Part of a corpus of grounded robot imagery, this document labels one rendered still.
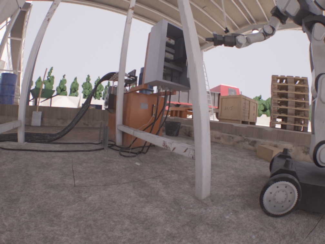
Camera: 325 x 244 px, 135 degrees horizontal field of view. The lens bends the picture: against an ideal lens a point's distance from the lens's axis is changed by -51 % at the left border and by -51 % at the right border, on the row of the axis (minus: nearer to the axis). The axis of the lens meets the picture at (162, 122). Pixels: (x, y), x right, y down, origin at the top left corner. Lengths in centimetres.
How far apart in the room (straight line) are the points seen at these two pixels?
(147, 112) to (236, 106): 289
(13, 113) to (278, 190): 383
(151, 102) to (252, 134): 150
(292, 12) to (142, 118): 170
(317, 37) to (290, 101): 204
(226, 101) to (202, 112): 361
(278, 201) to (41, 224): 91
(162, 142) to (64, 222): 67
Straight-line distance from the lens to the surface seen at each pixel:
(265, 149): 172
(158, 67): 110
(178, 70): 140
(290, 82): 298
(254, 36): 114
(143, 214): 59
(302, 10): 112
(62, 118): 316
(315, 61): 96
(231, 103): 411
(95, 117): 317
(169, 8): 658
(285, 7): 120
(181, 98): 963
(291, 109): 286
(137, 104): 152
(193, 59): 69
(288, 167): 72
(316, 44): 98
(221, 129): 237
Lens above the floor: 39
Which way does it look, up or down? 3 degrees down
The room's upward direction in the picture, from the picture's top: 5 degrees clockwise
